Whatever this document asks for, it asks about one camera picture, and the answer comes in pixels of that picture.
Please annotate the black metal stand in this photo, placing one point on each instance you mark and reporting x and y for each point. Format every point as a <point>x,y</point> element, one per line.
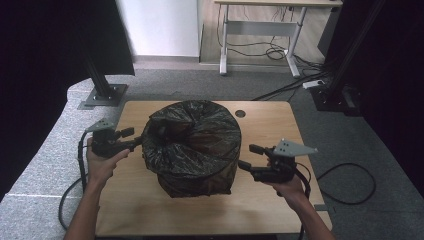
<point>101,86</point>
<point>336,86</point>

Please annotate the white power strip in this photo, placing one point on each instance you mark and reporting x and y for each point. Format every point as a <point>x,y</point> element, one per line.
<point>313,84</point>

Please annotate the white metal frame desk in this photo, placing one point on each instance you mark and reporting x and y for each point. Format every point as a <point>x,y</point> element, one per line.
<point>260,28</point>

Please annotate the person's right hand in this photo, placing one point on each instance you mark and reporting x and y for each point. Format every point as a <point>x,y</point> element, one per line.
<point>290,191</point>

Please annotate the dark curtain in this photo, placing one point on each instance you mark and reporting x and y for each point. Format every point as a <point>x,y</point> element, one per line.
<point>43,50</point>
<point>396,83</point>

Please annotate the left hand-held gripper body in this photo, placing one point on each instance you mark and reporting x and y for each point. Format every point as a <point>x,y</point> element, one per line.
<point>105,143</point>

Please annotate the black plastic garbage bag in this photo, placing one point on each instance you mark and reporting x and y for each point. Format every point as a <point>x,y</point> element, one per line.
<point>193,146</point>

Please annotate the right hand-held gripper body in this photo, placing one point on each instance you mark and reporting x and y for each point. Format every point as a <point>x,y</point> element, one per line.
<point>280,170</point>

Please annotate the person's left hand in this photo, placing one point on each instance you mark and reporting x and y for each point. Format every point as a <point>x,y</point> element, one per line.
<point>101,168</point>

